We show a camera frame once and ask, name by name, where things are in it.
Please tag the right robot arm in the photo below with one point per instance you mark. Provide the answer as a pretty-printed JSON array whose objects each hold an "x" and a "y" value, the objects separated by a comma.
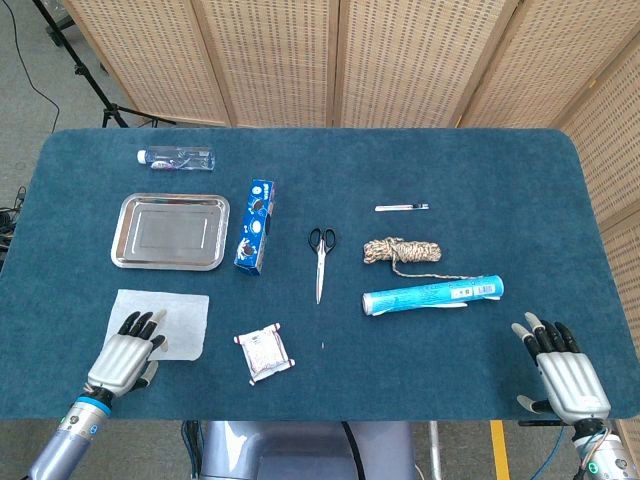
[{"x": 605, "y": 452}]

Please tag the silver table leg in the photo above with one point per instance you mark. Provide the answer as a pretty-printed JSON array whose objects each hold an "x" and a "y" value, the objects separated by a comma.
[{"x": 436, "y": 450}]

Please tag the white red snack packet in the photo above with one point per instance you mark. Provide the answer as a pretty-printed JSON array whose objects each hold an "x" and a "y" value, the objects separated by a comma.
[{"x": 262, "y": 352}]

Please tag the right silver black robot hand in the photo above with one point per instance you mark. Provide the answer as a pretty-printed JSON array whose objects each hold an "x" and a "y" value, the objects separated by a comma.
[{"x": 572, "y": 380}]

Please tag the blue table mat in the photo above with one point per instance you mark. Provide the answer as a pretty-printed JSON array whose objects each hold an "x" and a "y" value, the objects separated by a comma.
[{"x": 350, "y": 160}]

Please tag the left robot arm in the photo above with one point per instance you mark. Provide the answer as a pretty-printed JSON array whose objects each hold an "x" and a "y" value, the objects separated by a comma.
[{"x": 70, "y": 435}]

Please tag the blue cling film roll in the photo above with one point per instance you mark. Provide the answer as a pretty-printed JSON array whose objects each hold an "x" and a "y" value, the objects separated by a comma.
[{"x": 430, "y": 296}]

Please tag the black tripod stand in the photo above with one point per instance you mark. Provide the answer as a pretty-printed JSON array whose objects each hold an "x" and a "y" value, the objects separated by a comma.
[{"x": 80, "y": 70}]

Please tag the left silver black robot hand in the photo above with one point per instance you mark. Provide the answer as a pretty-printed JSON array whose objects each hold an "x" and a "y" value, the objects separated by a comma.
[{"x": 120, "y": 362}]

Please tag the white paper sheet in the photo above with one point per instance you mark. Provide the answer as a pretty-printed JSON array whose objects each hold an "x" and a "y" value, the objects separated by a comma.
[{"x": 185, "y": 320}]

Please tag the rattan folding screen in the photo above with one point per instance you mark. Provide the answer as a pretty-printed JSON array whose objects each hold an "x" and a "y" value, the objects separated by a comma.
[{"x": 280, "y": 60}]

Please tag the blue cookie box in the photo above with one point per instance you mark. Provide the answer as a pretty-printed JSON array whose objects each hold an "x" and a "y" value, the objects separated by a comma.
[{"x": 255, "y": 227}]

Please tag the grey robot torso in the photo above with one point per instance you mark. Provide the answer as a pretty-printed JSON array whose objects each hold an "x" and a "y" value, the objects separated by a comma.
[{"x": 300, "y": 450}]

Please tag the clear plastic water bottle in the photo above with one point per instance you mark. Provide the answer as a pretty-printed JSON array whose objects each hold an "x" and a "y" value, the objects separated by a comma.
[{"x": 185, "y": 158}]

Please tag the silver black pen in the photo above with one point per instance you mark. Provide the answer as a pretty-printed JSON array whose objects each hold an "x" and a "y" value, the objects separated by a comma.
[{"x": 395, "y": 208}]

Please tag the stainless steel tray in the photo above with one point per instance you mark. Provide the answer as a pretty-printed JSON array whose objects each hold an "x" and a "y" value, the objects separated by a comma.
[{"x": 170, "y": 232}]

